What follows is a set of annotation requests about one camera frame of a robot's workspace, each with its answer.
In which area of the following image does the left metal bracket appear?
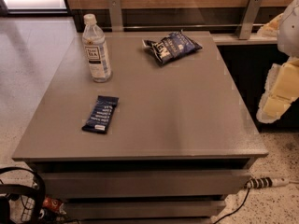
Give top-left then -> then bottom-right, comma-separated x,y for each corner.
107,0 -> 123,32

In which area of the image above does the clear tea bottle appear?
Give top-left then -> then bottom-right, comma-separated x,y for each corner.
82,14 -> 112,83

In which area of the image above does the blue chip bag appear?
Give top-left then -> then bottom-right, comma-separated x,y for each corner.
143,31 -> 203,67

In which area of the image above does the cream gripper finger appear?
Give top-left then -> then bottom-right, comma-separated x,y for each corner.
256,94 -> 291,123

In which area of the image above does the grey drawer cabinet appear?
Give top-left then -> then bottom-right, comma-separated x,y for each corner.
13,32 -> 267,224

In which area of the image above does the metal bracket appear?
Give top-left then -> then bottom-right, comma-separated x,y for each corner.
107,0 -> 123,32
235,0 -> 263,40

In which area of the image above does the dark blue snack bar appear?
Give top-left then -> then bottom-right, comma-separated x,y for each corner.
81,95 -> 119,134

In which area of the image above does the black cable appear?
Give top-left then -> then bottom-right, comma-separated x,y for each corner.
212,187 -> 251,224

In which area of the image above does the white power strip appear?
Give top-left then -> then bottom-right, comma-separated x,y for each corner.
245,177 -> 290,189

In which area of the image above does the orange snack packet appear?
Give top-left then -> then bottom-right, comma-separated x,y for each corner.
42,197 -> 65,215

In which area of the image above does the black wire basket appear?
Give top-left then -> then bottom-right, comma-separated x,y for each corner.
0,166 -> 47,224

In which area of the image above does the right metal bracket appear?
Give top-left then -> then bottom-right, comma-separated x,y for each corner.
235,0 -> 263,40

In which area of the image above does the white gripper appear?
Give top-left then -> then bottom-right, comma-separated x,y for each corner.
257,13 -> 299,103

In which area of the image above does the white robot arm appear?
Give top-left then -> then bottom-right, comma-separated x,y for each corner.
256,0 -> 299,123

